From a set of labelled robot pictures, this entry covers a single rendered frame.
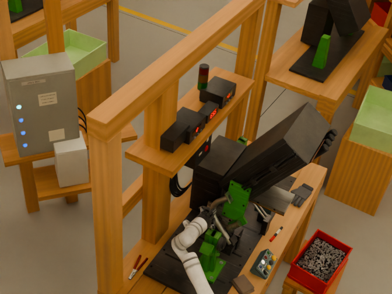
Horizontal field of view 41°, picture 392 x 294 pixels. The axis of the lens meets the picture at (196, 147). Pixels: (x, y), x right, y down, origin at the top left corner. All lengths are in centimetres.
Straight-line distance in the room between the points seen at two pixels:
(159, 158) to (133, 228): 181
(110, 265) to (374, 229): 260
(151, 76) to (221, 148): 90
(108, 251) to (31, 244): 174
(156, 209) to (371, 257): 212
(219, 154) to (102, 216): 88
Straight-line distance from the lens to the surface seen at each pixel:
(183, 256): 230
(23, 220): 426
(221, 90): 270
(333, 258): 300
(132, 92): 206
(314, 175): 341
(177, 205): 307
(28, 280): 390
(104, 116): 193
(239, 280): 272
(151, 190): 259
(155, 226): 276
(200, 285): 226
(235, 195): 271
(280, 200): 284
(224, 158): 286
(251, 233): 297
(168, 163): 234
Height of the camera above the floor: 309
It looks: 40 degrees down
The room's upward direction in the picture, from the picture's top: 6 degrees clockwise
